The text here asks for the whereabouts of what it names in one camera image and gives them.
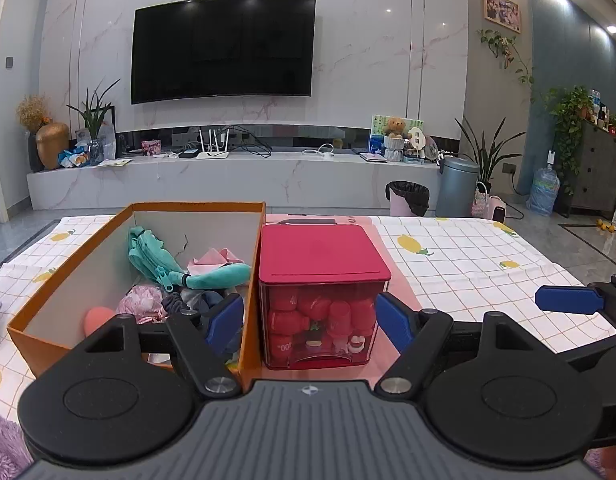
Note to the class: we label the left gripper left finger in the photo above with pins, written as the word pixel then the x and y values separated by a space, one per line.
pixel 199 342

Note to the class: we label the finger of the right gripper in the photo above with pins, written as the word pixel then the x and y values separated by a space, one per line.
pixel 569 299

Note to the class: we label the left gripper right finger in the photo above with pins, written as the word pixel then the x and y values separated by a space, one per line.
pixel 418 336

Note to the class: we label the silver grey cloth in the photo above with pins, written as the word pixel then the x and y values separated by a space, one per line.
pixel 201 300

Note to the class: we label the pink drawstring pouch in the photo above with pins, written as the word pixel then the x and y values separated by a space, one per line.
pixel 144 303

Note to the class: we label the pink cloth with print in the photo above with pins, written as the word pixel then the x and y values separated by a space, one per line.
pixel 212 260

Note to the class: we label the teal plush mirror bag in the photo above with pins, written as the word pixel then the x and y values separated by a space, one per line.
pixel 149 257

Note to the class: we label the pink foam ball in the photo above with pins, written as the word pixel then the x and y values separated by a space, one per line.
pixel 95 318

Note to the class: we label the checked lemon tablecloth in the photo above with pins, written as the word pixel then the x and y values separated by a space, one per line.
pixel 466 267

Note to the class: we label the red lidded clear box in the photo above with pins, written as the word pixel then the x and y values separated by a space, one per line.
pixel 318 286

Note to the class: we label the grey drawer cabinet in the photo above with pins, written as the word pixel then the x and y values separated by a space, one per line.
pixel 595 184

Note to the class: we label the blue water jug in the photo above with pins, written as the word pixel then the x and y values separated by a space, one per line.
pixel 544 190

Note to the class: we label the pink space heater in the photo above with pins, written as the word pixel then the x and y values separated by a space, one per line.
pixel 487 206

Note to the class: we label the orange cardboard box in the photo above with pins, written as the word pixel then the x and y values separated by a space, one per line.
pixel 99 273

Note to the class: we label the marble TV console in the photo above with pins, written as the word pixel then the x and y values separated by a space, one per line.
pixel 284 180

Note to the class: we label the grey metal trash can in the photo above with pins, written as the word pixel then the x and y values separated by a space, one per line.
pixel 458 183

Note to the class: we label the tall green floor plant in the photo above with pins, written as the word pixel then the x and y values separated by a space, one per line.
pixel 487 155

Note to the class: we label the white wifi router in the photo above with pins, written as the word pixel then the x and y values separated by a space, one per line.
pixel 213 143

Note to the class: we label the trailing pothos plant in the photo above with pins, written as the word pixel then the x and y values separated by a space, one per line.
pixel 568 64

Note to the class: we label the teddy bear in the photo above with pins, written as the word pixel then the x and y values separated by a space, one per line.
pixel 394 127

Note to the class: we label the golden brown vase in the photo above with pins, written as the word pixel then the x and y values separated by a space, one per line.
pixel 51 140

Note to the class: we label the green plant in vase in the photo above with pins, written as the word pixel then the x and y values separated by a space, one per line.
pixel 93 110

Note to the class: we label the black curved television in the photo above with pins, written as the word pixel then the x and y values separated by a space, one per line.
pixel 196 49

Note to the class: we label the framed wall picture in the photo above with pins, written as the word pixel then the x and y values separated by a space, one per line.
pixel 505 13

